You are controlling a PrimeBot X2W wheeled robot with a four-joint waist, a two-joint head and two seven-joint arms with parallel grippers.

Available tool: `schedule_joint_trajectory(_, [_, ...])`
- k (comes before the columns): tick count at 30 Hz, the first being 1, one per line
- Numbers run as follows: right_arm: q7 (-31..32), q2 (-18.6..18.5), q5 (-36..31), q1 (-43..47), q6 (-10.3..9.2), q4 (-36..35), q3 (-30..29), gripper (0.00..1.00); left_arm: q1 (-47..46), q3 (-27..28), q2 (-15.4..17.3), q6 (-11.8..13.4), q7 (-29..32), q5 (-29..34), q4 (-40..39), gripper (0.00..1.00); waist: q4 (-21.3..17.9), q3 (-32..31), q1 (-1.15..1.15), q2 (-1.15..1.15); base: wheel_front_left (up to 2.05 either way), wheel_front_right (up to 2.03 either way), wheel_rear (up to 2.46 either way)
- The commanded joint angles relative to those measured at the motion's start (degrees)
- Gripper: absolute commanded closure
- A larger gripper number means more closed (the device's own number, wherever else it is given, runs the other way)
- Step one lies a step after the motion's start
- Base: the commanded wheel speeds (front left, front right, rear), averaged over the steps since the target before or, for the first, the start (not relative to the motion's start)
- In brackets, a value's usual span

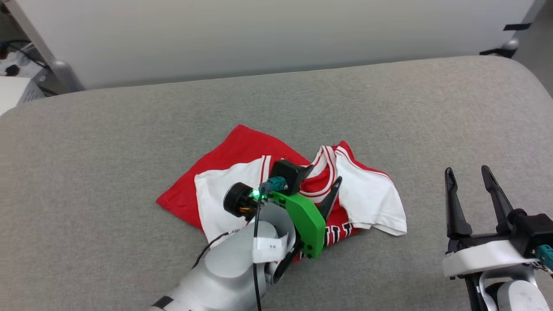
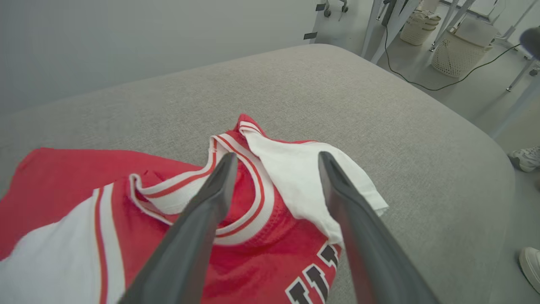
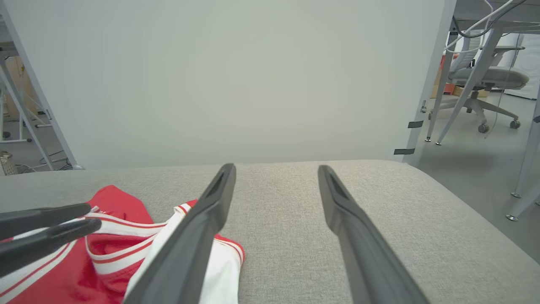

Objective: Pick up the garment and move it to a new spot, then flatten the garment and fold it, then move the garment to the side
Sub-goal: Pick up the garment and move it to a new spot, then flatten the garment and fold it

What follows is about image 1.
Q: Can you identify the red and white basketball jersey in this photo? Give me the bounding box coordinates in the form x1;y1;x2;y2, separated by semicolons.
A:
156;124;407;260

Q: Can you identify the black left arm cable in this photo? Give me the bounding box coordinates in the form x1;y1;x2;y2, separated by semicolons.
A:
252;192;265;311

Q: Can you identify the black floor cable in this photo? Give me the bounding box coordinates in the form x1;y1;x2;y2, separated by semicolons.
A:
0;40;49;70

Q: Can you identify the teal right camera connector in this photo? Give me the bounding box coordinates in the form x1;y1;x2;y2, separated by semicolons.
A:
535;244;553;271

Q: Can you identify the white low table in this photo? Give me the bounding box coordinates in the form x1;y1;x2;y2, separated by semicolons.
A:
0;76;46;116

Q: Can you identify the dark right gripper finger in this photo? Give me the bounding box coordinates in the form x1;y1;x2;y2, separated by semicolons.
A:
445;167;473;239
481;165;515;235

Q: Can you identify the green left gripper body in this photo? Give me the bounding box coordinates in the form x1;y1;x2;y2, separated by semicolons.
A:
267;192;327;260

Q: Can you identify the teal camera connector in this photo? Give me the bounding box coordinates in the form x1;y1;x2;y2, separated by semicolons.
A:
535;244;553;271
259;176;288;195

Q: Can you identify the teal left camera connector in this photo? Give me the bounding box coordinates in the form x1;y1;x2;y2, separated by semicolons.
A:
259;176;288;195

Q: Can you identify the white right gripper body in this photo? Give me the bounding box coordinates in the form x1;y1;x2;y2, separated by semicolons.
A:
442;233;538;279

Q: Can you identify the grey panel frame leg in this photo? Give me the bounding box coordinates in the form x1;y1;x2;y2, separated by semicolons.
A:
4;0;85;92
480;0;547;58

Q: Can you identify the white partition panel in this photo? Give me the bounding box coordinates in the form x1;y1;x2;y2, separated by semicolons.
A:
13;0;536;90

